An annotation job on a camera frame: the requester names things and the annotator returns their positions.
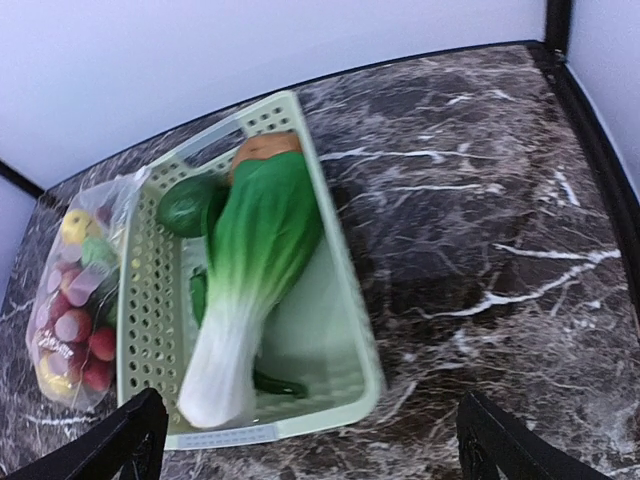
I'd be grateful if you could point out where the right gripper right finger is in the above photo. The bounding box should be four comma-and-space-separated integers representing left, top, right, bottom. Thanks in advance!
457, 391, 605, 479

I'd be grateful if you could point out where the brown potato toy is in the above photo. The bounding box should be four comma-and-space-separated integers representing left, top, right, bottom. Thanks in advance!
229, 132, 302, 185

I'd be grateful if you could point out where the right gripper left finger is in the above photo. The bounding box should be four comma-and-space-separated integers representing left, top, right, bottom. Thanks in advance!
8, 388, 169, 480

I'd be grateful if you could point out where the dark green avocado toy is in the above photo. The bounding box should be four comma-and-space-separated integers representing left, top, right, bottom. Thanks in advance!
156, 175, 216, 238

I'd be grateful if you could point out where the left black frame post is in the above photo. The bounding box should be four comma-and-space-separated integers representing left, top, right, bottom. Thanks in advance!
0, 160, 44, 199

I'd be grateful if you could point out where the right black frame post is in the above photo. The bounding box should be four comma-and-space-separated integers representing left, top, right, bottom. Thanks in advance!
529, 0, 640, 211

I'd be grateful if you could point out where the yellow lemon toy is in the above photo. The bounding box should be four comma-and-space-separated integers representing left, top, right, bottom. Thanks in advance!
60, 209, 103, 245

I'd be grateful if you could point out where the black frame post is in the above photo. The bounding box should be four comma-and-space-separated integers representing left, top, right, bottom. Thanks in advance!
0, 160, 44, 199
529, 0, 640, 211

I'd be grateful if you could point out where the bok choy toy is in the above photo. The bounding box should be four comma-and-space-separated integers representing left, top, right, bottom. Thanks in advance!
177, 152, 324, 429

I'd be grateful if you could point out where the pale green plastic basket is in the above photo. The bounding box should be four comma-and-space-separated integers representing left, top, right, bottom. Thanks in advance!
117, 90, 384, 450

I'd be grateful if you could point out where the clear zip top bag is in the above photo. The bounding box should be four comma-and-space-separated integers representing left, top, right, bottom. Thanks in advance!
25, 167, 150, 411

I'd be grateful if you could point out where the light green bitter gourd toy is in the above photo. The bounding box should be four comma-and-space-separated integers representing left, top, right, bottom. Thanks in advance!
81, 237, 119, 268

